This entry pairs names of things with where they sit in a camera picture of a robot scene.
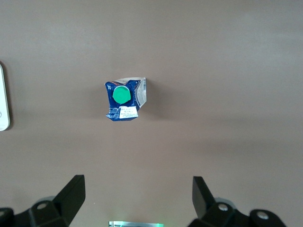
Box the blue milk carton green cap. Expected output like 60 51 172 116
104 77 148 122

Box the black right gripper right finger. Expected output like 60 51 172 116
188 176 287 227

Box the white rabbit print tray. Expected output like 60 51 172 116
0 61 11 131

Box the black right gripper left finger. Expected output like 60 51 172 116
0 175 86 227

